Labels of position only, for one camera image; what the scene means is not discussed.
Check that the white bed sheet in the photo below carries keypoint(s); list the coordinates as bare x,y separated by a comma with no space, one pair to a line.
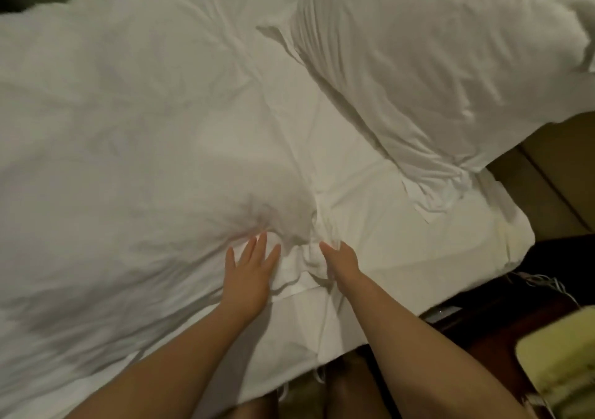
418,237

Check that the person's right forearm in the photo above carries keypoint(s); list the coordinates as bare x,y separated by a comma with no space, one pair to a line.
428,358

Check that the white pillow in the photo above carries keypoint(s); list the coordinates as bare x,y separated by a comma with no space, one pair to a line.
446,61

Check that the person's leg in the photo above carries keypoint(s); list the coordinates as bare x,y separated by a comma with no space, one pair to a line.
251,407
349,391

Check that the reddish wooden nightstand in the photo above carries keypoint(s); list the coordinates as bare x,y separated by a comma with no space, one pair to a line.
493,326

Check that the person's right leg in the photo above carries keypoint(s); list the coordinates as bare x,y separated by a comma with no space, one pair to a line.
349,391

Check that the beige padded headboard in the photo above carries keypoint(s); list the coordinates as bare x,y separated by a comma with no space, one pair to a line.
558,172

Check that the yellow telephone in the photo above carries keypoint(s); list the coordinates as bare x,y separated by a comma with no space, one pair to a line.
562,367

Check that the person's left hand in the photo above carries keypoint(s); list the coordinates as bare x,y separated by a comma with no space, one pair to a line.
249,279

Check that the person's left forearm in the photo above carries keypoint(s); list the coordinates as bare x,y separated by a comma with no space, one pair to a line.
158,377

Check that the person's left leg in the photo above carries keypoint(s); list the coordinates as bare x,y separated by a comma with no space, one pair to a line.
251,407

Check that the person's right hand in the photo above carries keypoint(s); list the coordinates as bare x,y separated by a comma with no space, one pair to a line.
344,265

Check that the white duvet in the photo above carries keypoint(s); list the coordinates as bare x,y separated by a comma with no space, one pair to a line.
121,144

